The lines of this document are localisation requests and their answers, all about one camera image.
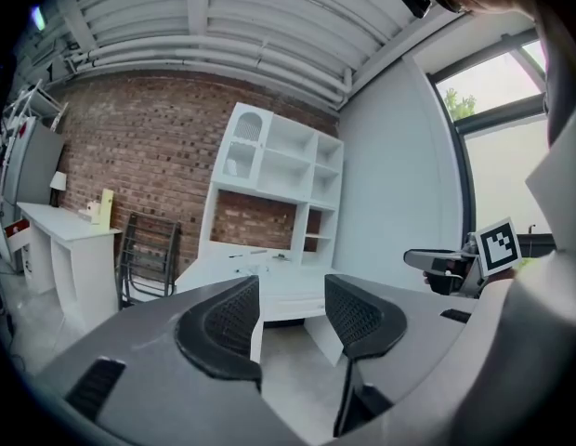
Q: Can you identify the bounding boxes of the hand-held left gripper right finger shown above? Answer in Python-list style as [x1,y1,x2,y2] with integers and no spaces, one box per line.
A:
[323,273,478,439]

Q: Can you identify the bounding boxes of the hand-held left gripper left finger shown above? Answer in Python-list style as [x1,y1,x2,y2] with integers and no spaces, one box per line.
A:
[36,274,312,446]

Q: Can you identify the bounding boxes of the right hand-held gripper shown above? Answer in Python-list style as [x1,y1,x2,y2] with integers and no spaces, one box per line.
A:
[403,218,524,299]

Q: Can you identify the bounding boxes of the white desk with hutch shelves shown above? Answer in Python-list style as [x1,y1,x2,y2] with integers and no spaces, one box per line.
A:
[175,101,346,367]

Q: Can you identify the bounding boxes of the black metal folding rack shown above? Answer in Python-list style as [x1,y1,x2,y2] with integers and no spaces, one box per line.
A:
[116,211,182,308]

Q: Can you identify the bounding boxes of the black framed window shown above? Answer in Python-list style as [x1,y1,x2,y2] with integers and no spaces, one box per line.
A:
[428,28,556,273]

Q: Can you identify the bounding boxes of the white side desk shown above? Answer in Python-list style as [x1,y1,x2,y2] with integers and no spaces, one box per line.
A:
[16,201,124,330]

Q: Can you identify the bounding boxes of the white ribbed glass cabinet door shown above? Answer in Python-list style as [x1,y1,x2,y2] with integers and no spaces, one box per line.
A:
[221,101,275,192]

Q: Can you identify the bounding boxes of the white table lamp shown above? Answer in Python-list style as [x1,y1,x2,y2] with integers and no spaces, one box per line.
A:
[48,170,69,206]

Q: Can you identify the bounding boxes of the red and white box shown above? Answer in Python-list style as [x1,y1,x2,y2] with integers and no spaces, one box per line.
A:
[3,218,32,253]

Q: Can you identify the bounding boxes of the dark grey board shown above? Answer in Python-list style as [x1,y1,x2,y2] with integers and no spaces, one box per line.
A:
[12,118,66,209]

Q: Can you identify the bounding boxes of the white metal frame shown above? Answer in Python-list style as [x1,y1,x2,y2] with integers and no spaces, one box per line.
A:
[3,81,70,135]

